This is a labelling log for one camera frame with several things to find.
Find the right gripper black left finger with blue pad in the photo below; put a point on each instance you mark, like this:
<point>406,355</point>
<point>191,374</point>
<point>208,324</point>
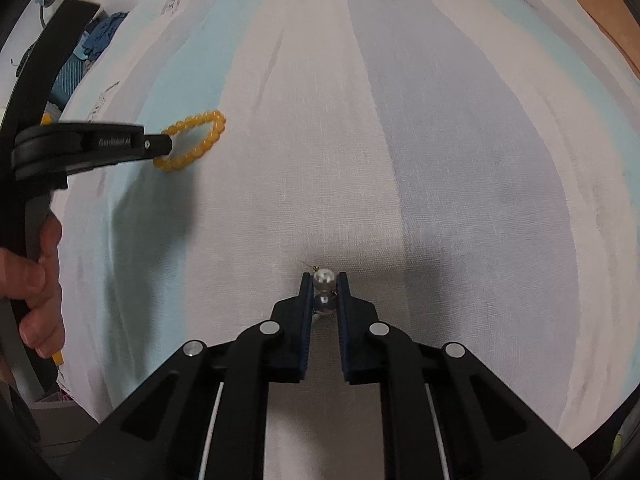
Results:
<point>202,414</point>

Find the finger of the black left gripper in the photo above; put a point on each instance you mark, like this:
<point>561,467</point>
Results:
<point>155,145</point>

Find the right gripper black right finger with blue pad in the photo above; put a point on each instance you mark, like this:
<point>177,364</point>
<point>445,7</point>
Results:
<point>445,414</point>

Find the pearl earrings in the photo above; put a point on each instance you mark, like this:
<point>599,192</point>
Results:
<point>324,282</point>

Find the person's left hand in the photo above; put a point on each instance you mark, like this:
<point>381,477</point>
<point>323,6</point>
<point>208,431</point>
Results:
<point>38,284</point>

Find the teal suitcase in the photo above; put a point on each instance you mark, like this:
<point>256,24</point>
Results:
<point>67,81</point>

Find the blue clothes pile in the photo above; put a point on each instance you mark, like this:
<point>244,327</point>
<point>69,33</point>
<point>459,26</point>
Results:
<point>101,36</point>

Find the striped bed sheet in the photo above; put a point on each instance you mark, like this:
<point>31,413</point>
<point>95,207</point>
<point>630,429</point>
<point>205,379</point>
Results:
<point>471,165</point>

